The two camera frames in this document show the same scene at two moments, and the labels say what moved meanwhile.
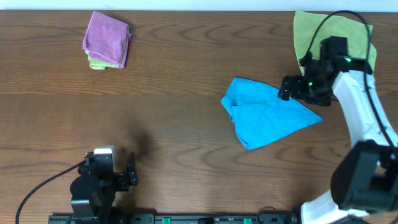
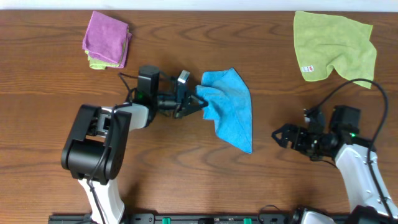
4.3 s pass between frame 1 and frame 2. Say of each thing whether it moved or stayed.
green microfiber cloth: stayed
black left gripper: moved
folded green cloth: stayed
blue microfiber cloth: moved
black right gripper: moved
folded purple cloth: stayed
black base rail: stayed
